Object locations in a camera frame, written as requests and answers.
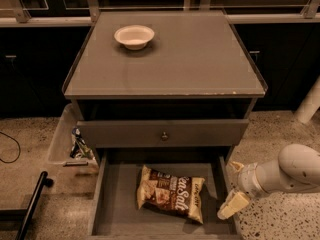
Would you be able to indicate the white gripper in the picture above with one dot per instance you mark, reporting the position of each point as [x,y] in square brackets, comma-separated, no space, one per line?
[247,180]

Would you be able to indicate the grey open middle drawer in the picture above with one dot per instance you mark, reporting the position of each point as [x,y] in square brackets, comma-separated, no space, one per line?
[116,215]

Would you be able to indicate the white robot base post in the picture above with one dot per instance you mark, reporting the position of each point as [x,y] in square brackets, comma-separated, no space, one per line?
[310,104]

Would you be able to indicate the black metal bar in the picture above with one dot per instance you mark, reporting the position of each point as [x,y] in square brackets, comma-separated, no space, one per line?
[22,217]

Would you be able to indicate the snack packages in bin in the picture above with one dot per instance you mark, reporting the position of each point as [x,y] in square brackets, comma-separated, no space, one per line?
[79,148]

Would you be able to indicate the brown chip bag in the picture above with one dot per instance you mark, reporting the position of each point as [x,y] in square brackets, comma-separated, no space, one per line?
[179,194]

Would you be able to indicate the round metal drawer knob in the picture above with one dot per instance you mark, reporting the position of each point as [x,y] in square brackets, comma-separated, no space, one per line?
[164,136]

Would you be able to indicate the clear plastic bin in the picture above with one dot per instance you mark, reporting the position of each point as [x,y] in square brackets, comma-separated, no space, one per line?
[61,145]

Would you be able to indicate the grey wooden drawer cabinet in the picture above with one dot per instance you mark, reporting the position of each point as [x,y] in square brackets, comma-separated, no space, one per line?
[194,68]

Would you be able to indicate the metal railing frame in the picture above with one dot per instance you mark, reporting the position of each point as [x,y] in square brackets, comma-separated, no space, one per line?
[86,12]

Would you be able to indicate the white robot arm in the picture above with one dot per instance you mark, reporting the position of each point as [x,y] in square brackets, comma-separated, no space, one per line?
[295,170]

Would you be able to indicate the grey top drawer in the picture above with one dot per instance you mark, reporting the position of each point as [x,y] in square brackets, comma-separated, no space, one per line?
[147,133]

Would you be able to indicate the white paper bowl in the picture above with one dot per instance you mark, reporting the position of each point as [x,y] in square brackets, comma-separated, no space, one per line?
[134,37]

